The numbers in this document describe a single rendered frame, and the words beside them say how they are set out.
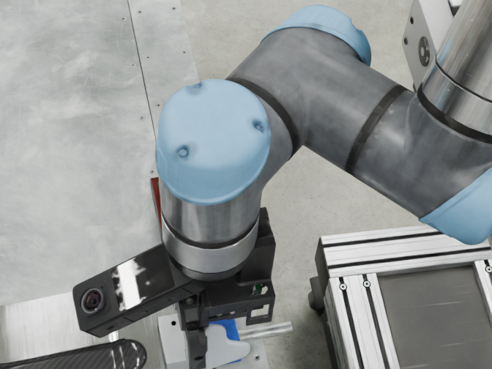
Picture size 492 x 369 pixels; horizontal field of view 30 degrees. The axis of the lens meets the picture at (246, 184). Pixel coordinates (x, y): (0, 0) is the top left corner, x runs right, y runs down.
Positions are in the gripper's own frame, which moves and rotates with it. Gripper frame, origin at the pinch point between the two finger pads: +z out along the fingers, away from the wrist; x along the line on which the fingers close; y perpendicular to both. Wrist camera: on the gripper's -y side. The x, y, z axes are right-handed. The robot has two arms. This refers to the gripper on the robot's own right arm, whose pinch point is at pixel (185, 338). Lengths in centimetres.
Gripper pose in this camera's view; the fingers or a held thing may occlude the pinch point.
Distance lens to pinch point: 90.9
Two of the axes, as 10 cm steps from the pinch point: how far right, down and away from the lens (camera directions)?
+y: 9.8, -1.6, 1.5
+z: -0.5, 5.4, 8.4
